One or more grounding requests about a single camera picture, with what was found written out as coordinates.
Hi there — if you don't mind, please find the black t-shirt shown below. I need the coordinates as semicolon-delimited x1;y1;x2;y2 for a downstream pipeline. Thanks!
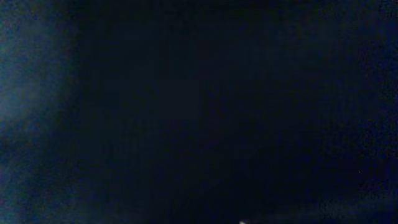
1;1;397;223

